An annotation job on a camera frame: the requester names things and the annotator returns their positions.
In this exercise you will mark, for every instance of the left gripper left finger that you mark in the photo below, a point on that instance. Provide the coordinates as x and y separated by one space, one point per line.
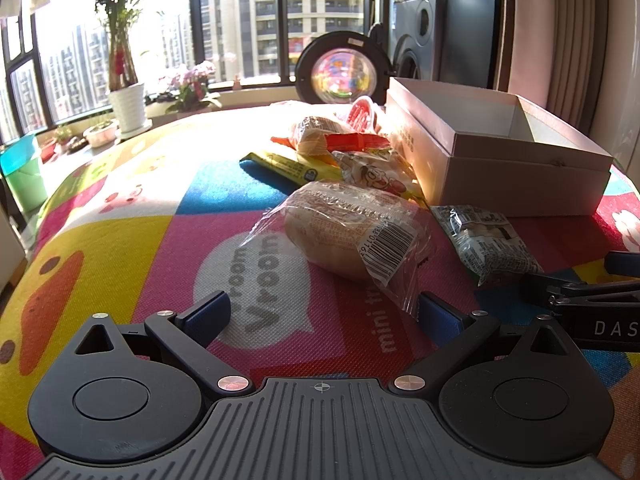
131 391

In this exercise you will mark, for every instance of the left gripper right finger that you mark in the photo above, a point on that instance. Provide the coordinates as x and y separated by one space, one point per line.
519 395

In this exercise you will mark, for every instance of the green white snack packet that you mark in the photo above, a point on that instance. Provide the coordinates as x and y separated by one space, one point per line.
485 242

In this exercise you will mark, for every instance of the cardboard box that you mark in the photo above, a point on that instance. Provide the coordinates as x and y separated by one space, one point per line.
494 150

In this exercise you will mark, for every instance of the bread bun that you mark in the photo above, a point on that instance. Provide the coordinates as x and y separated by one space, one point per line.
309 135
363 234

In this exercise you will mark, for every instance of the red cartoon snack bag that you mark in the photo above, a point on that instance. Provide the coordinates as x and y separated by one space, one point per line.
384 170

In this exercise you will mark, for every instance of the yellow snack bar packet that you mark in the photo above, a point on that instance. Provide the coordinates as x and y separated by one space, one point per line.
294 167

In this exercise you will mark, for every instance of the red white round snack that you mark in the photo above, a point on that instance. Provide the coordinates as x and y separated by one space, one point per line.
363 116

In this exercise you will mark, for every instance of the orange snack packet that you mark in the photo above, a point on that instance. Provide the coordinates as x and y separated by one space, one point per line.
352 142

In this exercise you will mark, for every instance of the colourful cartoon blanket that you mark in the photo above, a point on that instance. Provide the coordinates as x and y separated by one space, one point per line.
160 223

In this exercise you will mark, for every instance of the red small planter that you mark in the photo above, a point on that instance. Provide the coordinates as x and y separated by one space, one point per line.
48 150

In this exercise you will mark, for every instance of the green teal bucket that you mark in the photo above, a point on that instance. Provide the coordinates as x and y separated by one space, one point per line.
21 165

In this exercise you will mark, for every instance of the small white planter bowl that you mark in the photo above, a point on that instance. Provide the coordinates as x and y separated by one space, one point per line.
102 133

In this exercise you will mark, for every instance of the striped curtain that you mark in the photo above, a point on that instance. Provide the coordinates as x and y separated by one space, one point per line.
578 59

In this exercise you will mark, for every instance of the pink flower pot plant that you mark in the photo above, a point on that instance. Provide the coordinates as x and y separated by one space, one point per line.
191 92

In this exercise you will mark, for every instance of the dark washing machine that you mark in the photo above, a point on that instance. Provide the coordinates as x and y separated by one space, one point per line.
439 40

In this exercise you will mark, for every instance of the tall plant in white pot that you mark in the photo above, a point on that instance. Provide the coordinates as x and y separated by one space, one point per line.
126 91

